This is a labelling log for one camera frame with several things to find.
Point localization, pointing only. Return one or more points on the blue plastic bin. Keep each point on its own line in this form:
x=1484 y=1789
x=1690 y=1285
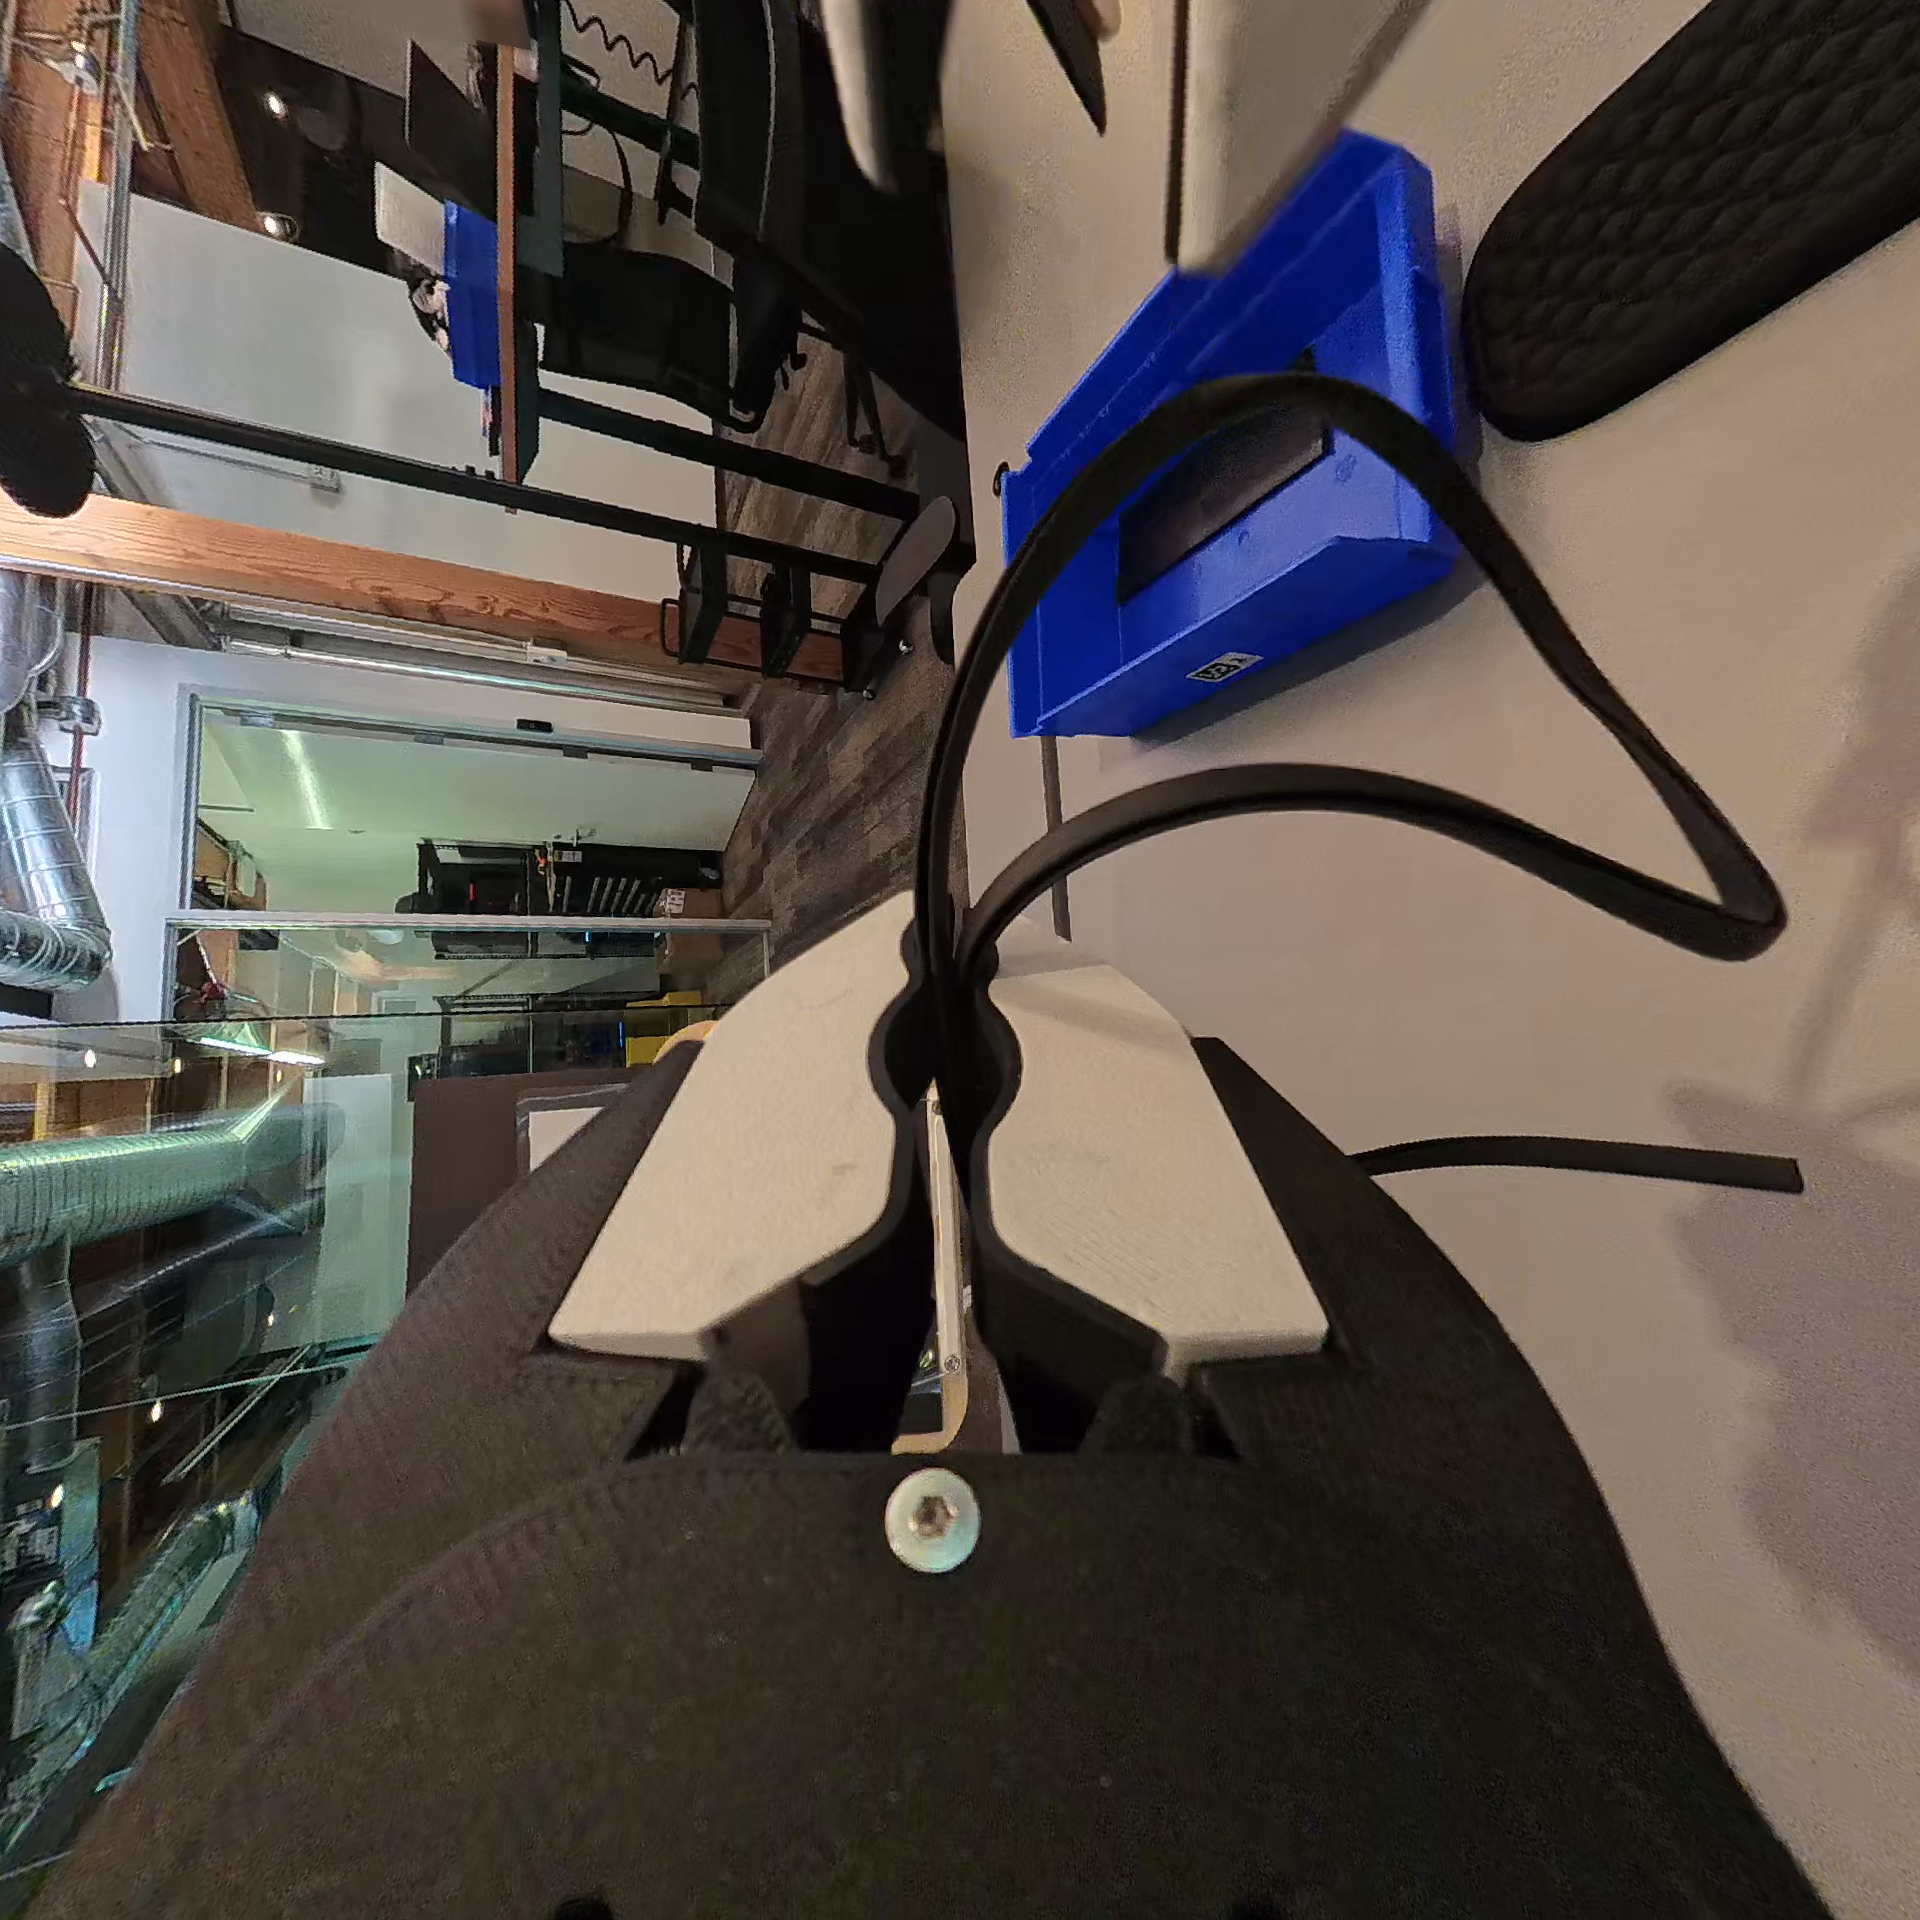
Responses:
x=1348 y=599

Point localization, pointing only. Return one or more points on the grey desk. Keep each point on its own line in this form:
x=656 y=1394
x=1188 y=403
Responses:
x=1425 y=991

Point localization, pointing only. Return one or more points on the black textured wrist rest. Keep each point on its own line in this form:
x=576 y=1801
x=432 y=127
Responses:
x=1681 y=195

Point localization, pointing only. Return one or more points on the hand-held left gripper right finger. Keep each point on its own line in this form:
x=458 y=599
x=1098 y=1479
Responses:
x=1141 y=1171

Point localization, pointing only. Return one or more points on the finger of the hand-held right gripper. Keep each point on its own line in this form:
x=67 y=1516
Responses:
x=884 y=76
x=1275 y=105

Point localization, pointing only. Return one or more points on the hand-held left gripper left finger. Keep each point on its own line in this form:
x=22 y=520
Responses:
x=750 y=1171

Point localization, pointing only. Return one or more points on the blue storage bin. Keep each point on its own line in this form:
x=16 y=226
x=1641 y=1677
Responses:
x=473 y=300

